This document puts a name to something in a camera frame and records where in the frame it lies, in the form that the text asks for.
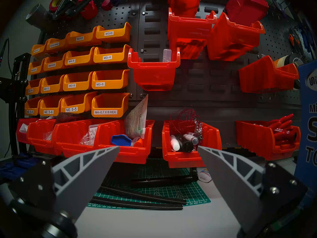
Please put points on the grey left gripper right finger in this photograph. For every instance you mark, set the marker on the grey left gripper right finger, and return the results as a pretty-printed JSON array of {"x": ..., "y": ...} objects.
[{"x": 235, "y": 180}]

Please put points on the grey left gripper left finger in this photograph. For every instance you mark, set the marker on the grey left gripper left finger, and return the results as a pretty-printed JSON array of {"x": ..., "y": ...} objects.
[{"x": 81, "y": 175}]

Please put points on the blue shop towel box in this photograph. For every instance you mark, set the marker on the blue shop towel box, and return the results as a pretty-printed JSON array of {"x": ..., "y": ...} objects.
[{"x": 308, "y": 140}]

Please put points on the white printed packet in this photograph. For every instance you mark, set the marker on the white printed packet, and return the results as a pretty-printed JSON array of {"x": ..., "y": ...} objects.
[{"x": 204, "y": 175}]

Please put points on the clear bag of parts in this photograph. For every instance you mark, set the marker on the clear bag of parts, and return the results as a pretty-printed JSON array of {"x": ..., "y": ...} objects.
[
  {"x": 48, "y": 135},
  {"x": 89, "y": 137},
  {"x": 23, "y": 128}
]

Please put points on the red plastic storage bin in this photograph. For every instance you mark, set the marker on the red plastic storage bin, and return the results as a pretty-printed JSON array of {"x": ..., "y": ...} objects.
[
  {"x": 21, "y": 138},
  {"x": 230, "y": 41},
  {"x": 180, "y": 158},
  {"x": 184, "y": 2},
  {"x": 66, "y": 135},
  {"x": 109, "y": 131},
  {"x": 153, "y": 76},
  {"x": 37, "y": 140},
  {"x": 260, "y": 76},
  {"x": 252, "y": 138},
  {"x": 188, "y": 34}
]

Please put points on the blue plastic part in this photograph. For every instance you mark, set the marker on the blue plastic part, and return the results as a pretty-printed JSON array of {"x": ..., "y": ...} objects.
[{"x": 120, "y": 140}]

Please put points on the blue bar clamp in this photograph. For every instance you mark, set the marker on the blue bar clamp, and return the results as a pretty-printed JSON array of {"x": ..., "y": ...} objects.
[{"x": 22, "y": 165}]

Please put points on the silver marker pen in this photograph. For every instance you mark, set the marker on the silver marker pen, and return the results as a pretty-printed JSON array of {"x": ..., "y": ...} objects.
[{"x": 192, "y": 137}]

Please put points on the black marker pen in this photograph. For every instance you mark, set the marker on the black marker pen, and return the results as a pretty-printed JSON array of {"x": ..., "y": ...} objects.
[{"x": 184, "y": 144}]

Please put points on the thin black rod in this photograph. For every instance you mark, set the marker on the thin black rod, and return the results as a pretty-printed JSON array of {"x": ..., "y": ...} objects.
[
  {"x": 138, "y": 205},
  {"x": 143, "y": 195}
]

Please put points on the small orange capped bottle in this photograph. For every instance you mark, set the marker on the small orange capped bottle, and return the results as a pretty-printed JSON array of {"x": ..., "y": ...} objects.
[{"x": 138, "y": 142}]

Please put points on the white marker pen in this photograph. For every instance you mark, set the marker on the white marker pen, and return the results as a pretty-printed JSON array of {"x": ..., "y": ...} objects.
[{"x": 174, "y": 143}]

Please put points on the orange bin labelled M2.5-5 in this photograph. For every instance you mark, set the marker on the orange bin labelled M2.5-5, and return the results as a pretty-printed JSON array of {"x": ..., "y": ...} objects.
[{"x": 74, "y": 104}]

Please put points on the black cylinder tube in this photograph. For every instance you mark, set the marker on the black cylinder tube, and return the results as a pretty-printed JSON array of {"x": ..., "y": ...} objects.
[{"x": 163, "y": 181}]

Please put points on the orange bin labelled M2.5-6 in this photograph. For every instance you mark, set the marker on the orange bin labelled M2.5-6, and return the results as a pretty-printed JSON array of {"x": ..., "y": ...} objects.
[{"x": 50, "y": 106}]

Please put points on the orange bin labelled M4-0.7 HEX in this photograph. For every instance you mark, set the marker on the orange bin labelled M4-0.7 HEX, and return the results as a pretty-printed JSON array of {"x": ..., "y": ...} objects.
[{"x": 110, "y": 103}]

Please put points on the green cutting mat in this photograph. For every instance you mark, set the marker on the green cutting mat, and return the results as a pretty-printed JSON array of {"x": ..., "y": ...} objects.
[{"x": 158, "y": 193}]

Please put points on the folded paper manual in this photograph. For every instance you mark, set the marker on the folded paper manual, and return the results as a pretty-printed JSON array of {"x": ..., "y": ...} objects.
[{"x": 136, "y": 116}]

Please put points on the orange bin labelled M2.5-8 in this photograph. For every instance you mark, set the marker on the orange bin labelled M2.5-8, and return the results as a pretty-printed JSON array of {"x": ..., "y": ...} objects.
[{"x": 31, "y": 106}]

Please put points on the orange bin labelled M3-8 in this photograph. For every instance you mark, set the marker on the orange bin labelled M3-8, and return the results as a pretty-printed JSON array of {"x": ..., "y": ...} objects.
[{"x": 76, "y": 81}]

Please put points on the orange bin labelled M3-12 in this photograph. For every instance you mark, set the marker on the orange bin labelled M3-12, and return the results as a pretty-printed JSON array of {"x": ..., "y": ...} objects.
[{"x": 51, "y": 85}]

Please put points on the orange bin labelled M3-16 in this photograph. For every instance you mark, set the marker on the orange bin labelled M3-16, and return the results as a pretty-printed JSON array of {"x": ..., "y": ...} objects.
[{"x": 33, "y": 87}]

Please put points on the orange bin labelled M3-6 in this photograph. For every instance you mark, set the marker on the orange bin labelled M3-6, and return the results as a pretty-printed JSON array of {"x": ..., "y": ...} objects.
[{"x": 110, "y": 78}]

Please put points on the black metal stand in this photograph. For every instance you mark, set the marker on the black metal stand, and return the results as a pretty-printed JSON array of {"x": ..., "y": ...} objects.
[{"x": 14, "y": 91}]

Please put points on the orange bin labelled M4X4X6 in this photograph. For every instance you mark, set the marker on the orange bin labelled M4X4X6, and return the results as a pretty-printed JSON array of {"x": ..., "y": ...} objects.
[{"x": 53, "y": 64}]

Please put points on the orange bin labelled M4X5X6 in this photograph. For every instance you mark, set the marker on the orange bin labelled M4X5X6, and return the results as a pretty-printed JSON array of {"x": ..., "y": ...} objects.
[{"x": 36, "y": 68}]

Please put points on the orange bin labelled M4-6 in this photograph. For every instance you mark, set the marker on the orange bin labelled M4-6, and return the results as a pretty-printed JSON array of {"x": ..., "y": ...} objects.
[{"x": 78, "y": 57}]

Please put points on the orange bin labelled M3-4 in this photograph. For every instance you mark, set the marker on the orange bin labelled M3-4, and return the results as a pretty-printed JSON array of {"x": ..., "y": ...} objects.
[{"x": 111, "y": 54}]

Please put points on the beige tape roll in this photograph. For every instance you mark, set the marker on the beige tape roll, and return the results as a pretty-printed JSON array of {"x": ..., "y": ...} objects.
[{"x": 281, "y": 61}]

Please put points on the orange bin labelled M3X14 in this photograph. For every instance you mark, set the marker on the orange bin labelled M3X14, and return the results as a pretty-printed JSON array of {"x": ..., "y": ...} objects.
[{"x": 38, "y": 50}]

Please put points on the orange bin labelled M3X8 BAD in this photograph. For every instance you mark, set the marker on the orange bin labelled M3X8 BAD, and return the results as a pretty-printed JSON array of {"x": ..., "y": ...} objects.
[{"x": 55, "y": 44}]

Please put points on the black tape roll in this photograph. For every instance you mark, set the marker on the black tape roll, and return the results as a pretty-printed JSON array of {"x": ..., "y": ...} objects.
[{"x": 296, "y": 60}]

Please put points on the clear plastic case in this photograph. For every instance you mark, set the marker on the clear plastic case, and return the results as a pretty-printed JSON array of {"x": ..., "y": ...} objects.
[{"x": 166, "y": 56}]

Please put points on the orange bin labelled M3X6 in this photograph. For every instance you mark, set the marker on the orange bin labelled M3X6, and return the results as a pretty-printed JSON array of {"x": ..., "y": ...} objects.
[{"x": 112, "y": 33}]

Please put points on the black hand tool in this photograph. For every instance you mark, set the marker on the black hand tool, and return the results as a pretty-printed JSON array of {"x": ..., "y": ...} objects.
[{"x": 71, "y": 4}]

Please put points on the dark red storage bin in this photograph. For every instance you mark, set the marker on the dark red storage bin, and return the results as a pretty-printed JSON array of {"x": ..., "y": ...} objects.
[{"x": 244, "y": 7}]

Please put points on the red yellow tape roll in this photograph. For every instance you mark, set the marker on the red yellow tape roll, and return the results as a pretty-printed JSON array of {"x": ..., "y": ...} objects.
[{"x": 57, "y": 3}]

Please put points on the dark pegboard wall panel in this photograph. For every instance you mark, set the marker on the dark pegboard wall panel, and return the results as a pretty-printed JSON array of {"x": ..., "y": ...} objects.
[{"x": 153, "y": 29}]

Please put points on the grey duct tape roll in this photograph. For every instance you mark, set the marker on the grey duct tape roll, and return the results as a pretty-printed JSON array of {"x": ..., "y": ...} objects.
[{"x": 37, "y": 15}]

